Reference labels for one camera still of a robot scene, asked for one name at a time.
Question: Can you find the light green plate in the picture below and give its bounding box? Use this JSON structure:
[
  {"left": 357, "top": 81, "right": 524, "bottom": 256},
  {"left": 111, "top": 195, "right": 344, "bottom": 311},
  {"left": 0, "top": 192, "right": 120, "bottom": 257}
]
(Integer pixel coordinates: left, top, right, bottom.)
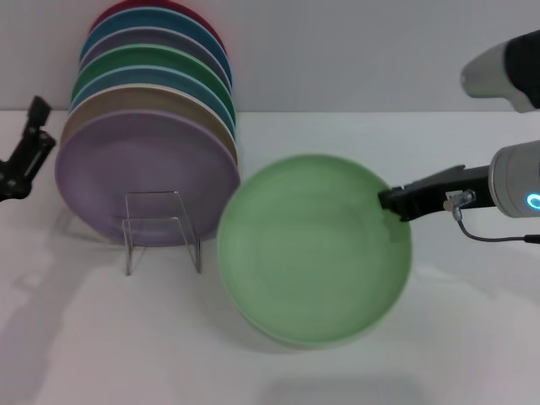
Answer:
[{"left": 216, "top": 153, "right": 413, "bottom": 349}]

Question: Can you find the red plate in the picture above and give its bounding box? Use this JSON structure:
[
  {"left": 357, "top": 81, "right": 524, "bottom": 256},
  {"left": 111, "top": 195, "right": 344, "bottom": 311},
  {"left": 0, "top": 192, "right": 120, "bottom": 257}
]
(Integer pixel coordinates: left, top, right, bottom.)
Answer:
[{"left": 88, "top": 0, "right": 229, "bottom": 57}]

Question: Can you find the clear acrylic plate rack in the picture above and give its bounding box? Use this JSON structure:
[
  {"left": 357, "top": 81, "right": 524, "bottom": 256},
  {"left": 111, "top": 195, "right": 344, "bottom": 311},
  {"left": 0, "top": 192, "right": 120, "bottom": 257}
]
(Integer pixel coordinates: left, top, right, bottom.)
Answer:
[{"left": 121, "top": 190, "right": 203, "bottom": 278}]

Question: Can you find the tan plate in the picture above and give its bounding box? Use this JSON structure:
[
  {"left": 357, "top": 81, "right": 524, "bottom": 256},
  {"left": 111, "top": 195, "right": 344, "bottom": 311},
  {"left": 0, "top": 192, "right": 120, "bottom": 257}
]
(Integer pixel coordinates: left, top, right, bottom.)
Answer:
[{"left": 58, "top": 83, "right": 243, "bottom": 170}]

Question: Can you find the light blue plate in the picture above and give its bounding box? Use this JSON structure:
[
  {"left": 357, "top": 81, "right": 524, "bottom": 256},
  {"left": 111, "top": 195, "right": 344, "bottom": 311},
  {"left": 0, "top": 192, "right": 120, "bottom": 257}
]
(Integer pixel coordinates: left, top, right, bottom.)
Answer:
[{"left": 68, "top": 63, "right": 237, "bottom": 132}]

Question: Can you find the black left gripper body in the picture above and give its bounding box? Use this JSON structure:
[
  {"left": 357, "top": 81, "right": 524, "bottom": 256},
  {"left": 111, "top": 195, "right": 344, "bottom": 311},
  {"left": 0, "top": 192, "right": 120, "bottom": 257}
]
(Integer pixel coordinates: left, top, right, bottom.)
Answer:
[{"left": 0, "top": 160, "right": 26, "bottom": 203}]

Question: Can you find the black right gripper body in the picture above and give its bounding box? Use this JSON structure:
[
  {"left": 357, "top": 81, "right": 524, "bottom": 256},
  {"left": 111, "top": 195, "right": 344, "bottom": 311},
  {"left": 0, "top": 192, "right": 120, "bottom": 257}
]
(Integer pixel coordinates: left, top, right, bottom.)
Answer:
[{"left": 446, "top": 165, "right": 494, "bottom": 212}]

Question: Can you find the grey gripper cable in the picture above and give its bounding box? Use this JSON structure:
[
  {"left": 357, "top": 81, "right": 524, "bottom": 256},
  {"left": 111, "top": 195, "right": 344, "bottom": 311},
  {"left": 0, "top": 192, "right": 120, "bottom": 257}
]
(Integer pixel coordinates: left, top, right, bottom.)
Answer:
[{"left": 442, "top": 190, "right": 540, "bottom": 245}]

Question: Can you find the lavender plate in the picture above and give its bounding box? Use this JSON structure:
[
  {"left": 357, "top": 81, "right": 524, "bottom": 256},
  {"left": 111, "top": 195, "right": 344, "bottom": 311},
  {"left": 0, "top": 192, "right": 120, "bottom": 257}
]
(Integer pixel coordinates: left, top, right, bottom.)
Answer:
[{"left": 54, "top": 110, "right": 241, "bottom": 248}]

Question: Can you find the teal blue plate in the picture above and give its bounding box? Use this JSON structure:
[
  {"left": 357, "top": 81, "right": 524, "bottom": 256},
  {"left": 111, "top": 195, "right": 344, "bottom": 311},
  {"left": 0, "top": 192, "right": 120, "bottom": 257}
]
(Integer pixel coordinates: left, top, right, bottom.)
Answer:
[{"left": 79, "top": 7, "right": 233, "bottom": 89}]

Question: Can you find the grey purple plate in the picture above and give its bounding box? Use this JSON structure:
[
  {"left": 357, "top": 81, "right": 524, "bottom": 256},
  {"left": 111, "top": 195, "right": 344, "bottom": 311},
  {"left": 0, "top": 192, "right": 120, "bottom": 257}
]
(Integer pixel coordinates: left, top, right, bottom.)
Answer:
[{"left": 78, "top": 27, "right": 233, "bottom": 92}]

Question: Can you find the dark green plate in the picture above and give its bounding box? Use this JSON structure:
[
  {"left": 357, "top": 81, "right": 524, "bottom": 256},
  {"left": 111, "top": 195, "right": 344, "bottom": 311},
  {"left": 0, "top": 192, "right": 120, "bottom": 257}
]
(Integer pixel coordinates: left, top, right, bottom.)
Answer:
[{"left": 70, "top": 43, "right": 235, "bottom": 120}]

